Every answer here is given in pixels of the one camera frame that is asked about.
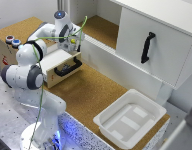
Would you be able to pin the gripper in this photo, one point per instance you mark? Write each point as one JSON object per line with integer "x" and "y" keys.
{"x": 68, "y": 45}

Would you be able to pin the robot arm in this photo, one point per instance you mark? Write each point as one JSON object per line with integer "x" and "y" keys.
{"x": 22, "y": 75}

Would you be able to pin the wooden drawer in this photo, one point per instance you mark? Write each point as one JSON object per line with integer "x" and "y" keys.
{"x": 56, "y": 59}

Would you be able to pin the wooden drawer box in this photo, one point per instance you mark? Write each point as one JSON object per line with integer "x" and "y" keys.
{"x": 19, "y": 28}

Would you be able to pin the white cabinet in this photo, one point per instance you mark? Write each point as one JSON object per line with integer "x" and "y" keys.
{"x": 106, "y": 60}

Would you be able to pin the green button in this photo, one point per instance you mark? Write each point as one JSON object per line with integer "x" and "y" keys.
{"x": 19, "y": 46}

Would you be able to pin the blue button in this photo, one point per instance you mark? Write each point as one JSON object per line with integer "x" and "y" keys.
{"x": 16, "y": 42}

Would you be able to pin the red button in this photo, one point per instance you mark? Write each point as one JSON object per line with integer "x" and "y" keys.
{"x": 9, "y": 38}

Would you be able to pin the white sliding door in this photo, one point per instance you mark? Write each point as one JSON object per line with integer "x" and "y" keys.
{"x": 162, "y": 50}

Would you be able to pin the white plastic box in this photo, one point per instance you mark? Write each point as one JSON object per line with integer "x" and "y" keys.
{"x": 129, "y": 120}

